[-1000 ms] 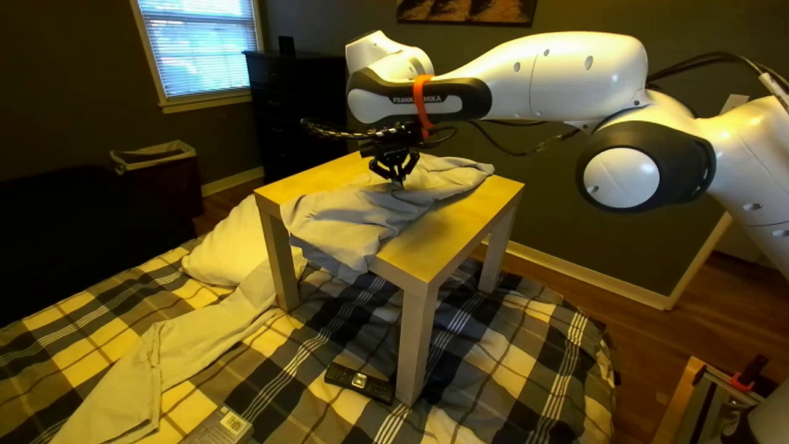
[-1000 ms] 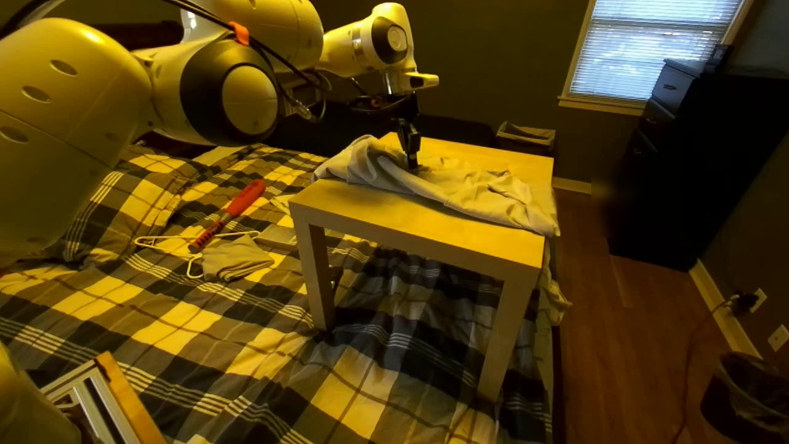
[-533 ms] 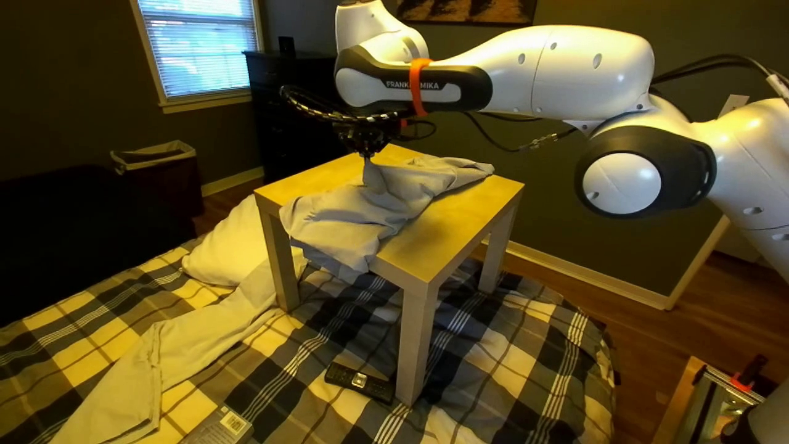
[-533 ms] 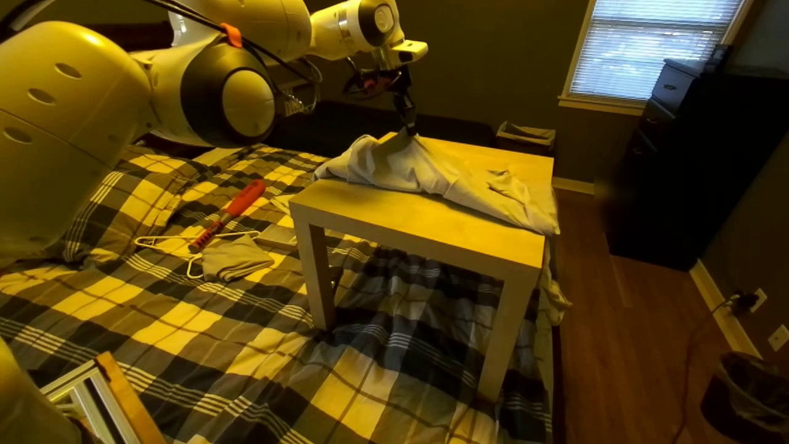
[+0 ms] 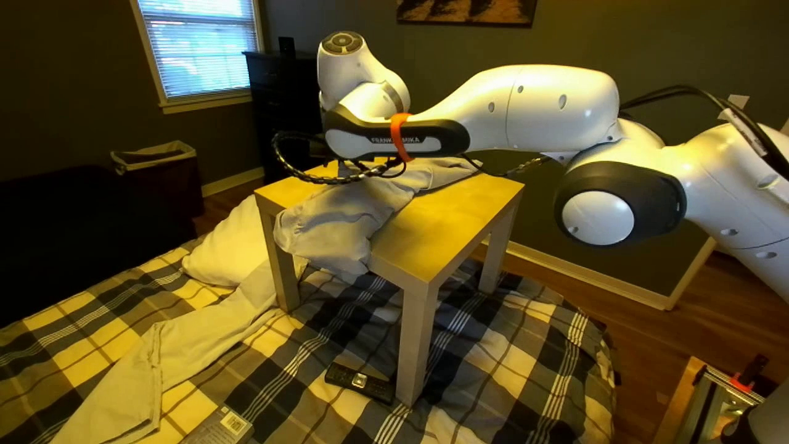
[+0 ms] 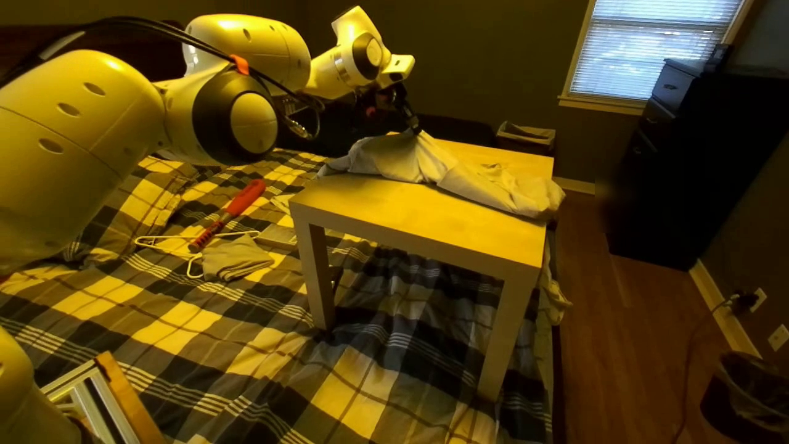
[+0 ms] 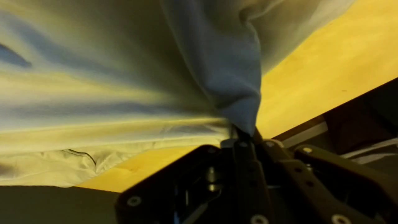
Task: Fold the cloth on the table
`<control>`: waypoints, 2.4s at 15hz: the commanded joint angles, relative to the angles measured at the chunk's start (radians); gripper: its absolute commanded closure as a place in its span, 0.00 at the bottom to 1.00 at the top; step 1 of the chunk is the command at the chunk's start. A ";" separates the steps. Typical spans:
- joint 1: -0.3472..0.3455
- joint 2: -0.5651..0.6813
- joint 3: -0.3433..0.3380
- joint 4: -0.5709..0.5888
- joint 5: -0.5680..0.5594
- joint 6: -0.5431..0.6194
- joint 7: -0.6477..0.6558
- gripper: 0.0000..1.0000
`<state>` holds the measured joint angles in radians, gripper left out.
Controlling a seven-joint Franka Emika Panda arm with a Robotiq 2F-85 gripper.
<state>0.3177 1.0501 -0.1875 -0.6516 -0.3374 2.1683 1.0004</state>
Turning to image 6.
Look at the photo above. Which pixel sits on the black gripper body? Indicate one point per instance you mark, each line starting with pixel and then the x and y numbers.
pixel 388 110

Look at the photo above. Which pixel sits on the light grey cloth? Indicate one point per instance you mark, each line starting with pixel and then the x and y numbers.
pixel 420 158

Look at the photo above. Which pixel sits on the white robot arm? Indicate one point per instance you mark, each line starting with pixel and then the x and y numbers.
pixel 77 121

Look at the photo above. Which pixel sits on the light wooden side table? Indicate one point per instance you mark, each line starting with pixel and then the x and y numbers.
pixel 426 223

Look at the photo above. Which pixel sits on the dark laundry hamper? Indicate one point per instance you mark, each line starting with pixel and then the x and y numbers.
pixel 531 139

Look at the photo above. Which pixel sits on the grey face mask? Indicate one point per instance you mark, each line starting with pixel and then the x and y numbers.
pixel 227 256

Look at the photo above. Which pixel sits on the plaid yellow black bedspread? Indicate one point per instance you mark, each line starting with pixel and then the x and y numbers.
pixel 239 361

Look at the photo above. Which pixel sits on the black dresser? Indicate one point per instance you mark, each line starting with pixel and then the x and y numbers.
pixel 703 137

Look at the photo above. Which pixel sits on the green box at corner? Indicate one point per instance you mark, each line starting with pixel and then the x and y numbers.
pixel 102 403

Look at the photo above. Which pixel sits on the orange handled tool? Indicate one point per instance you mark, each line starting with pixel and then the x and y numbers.
pixel 227 212

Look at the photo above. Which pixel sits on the window with white frame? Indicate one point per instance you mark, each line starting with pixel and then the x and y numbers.
pixel 625 42

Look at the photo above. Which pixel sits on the wall outlet with plug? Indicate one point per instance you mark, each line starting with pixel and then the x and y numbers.
pixel 748 302

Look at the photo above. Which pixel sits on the white wall outlet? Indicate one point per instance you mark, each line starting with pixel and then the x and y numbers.
pixel 776 338

